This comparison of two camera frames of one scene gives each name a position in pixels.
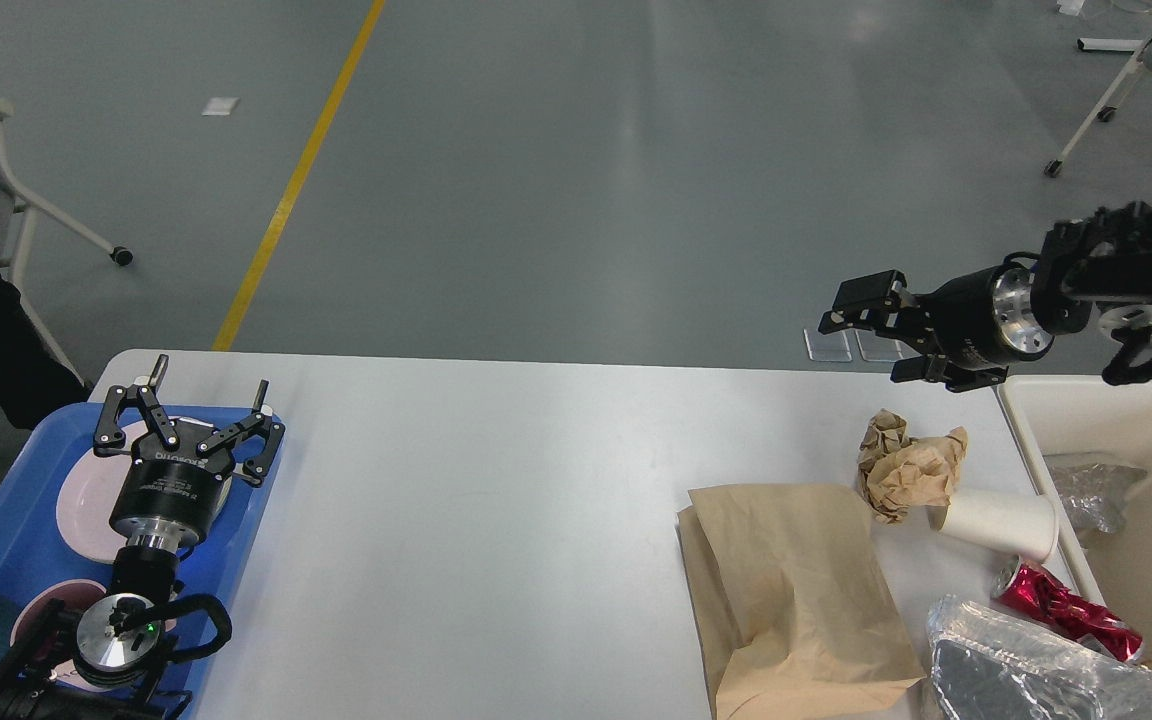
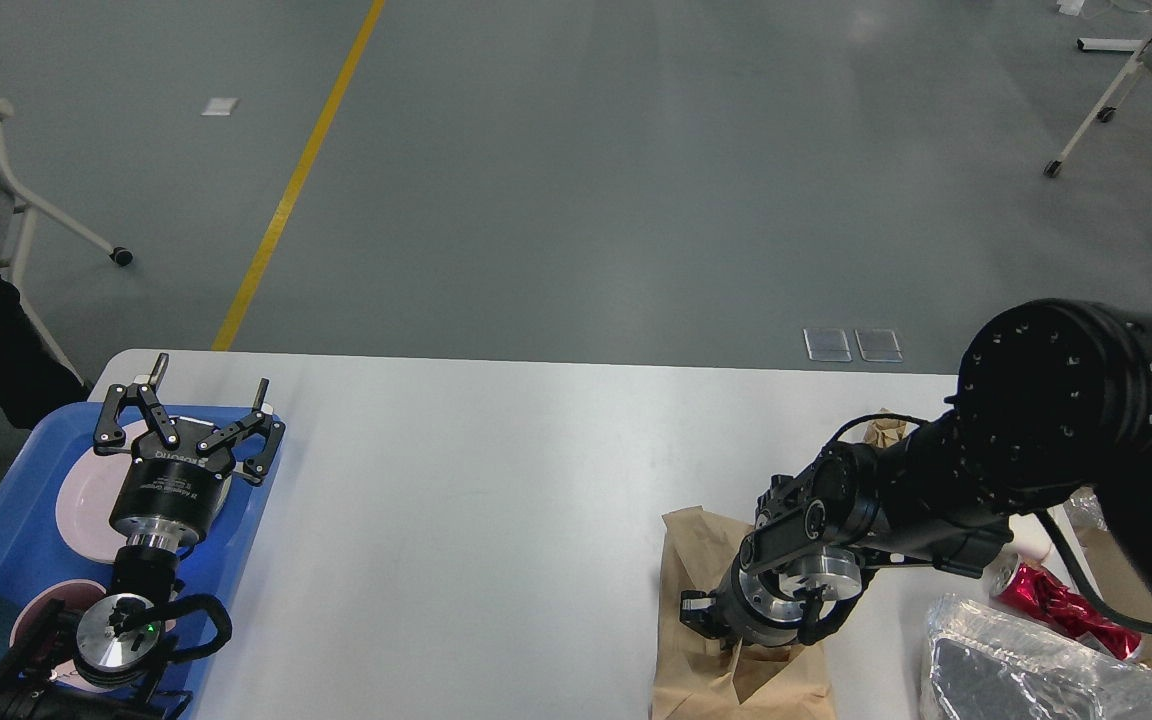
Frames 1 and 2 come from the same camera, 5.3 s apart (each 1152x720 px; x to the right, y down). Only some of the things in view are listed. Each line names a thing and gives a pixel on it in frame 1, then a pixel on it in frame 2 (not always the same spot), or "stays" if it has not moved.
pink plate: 89,489 stays
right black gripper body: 985,317 → 744,615
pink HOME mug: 76,594 stays
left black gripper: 172,492 stays
